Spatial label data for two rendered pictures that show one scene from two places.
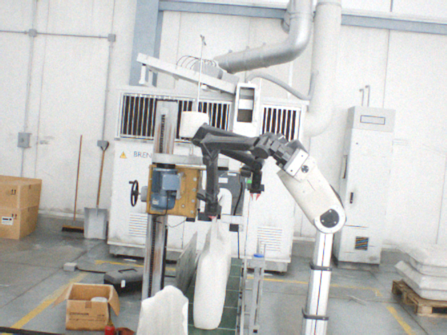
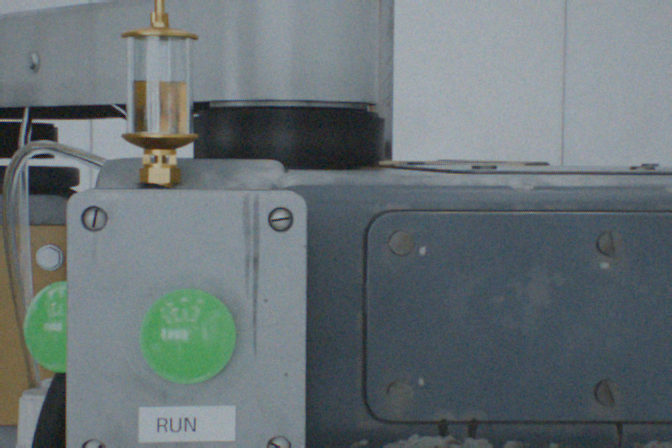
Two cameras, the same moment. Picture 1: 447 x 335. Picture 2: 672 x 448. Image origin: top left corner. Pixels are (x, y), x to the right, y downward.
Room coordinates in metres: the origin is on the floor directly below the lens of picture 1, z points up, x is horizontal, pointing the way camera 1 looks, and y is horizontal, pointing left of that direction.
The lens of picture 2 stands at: (3.18, -0.61, 1.34)
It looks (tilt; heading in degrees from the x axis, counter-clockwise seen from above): 3 degrees down; 82
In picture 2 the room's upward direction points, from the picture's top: straight up
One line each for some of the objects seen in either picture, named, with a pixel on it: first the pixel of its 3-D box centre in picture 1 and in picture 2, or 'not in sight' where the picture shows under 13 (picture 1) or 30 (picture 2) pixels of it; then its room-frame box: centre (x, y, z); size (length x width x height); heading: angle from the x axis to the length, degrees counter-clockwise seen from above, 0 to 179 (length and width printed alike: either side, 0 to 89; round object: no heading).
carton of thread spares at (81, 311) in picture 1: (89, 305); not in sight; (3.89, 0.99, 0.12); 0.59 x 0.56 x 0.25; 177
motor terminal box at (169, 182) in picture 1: (169, 183); not in sight; (2.96, 0.32, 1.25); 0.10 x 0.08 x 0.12; 112
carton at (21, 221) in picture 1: (14, 219); not in sight; (6.73, 2.86, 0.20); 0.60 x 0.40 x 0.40; 2
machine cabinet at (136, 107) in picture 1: (207, 177); not in sight; (6.45, 0.21, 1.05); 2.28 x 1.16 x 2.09; 87
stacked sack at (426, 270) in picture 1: (432, 264); not in sight; (5.12, -2.28, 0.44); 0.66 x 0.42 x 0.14; 171
